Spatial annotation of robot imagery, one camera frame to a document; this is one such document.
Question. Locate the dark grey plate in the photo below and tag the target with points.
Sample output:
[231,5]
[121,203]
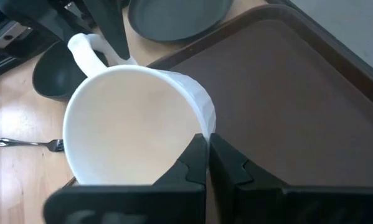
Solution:
[180,18]

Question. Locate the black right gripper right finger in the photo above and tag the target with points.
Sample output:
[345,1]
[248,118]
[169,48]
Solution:
[242,196]

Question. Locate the dark grey bowl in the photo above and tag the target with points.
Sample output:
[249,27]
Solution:
[55,77]

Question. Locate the shiny metal fork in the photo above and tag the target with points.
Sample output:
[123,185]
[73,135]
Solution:
[24,143]

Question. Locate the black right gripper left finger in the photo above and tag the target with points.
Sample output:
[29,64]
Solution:
[180,193]

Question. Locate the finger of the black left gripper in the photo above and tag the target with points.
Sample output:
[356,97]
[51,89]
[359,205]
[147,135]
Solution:
[111,28]
[49,15]

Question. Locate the brown plastic tray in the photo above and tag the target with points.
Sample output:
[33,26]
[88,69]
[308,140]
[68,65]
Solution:
[282,109]

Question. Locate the white ceramic mug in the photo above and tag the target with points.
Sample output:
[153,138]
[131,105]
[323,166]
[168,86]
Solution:
[127,124]

